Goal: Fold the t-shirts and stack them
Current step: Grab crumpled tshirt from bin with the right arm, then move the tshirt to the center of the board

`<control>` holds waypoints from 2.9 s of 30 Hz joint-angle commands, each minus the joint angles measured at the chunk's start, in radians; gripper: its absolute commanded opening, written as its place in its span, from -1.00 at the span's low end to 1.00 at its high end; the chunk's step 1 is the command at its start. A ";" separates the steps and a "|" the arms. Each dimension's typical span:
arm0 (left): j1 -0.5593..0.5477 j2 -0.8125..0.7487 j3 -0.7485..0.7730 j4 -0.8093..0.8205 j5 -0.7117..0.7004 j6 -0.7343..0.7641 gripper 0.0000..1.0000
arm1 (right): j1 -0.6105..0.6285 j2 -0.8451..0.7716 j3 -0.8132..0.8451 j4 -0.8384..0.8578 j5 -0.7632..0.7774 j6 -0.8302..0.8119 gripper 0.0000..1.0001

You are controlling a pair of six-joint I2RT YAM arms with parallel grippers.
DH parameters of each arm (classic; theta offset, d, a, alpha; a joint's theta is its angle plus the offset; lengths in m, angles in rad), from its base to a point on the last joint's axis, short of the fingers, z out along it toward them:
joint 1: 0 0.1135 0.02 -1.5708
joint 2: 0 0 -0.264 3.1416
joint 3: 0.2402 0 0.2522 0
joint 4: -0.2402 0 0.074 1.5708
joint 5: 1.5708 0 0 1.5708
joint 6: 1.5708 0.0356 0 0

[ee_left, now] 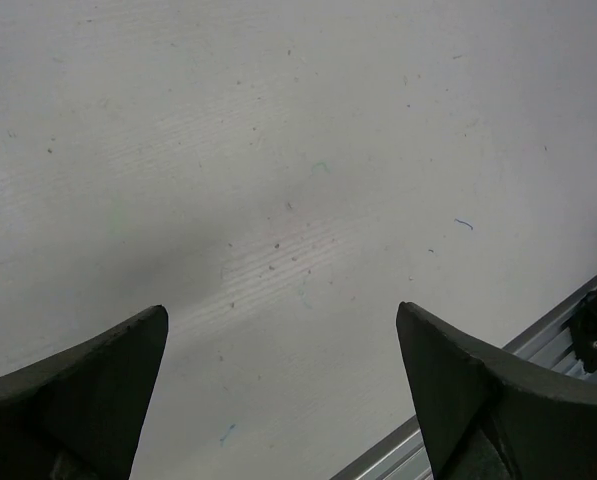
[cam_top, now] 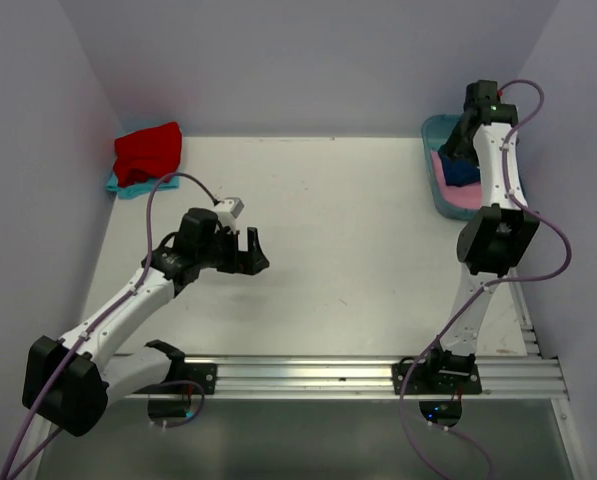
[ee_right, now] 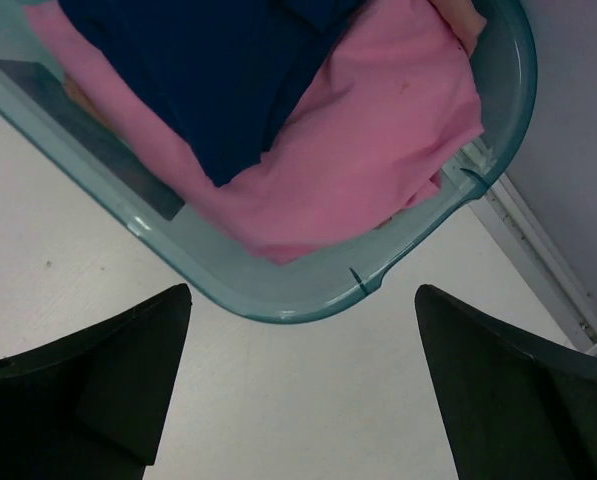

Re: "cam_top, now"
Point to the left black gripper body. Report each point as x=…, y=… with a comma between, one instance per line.
x=217, y=254

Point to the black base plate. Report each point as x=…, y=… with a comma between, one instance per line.
x=204, y=374
x=426, y=381

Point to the red folded t-shirt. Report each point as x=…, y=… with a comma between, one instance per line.
x=147, y=154

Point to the pink t-shirt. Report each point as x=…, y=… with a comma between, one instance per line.
x=451, y=199

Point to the aluminium mounting rail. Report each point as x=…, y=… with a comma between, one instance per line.
x=263, y=358

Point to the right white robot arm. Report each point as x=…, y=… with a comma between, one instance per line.
x=490, y=244

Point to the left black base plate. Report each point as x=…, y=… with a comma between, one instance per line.
x=204, y=374

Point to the teal plastic basket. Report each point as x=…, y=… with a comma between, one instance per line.
x=435, y=132

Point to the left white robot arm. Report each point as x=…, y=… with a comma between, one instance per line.
x=72, y=380

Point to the navy blue t-shirt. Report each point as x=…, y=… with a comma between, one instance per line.
x=459, y=173

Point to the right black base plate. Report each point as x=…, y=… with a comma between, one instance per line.
x=426, y=381

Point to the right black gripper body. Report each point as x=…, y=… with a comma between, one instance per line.
x=458, y=143

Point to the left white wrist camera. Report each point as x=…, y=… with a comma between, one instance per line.
x=227, y=211

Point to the teal folded t-shirt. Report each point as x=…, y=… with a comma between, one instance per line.
x=138, y=189

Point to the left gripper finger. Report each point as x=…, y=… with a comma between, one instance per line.
x=256, y=261
x=237, y=260

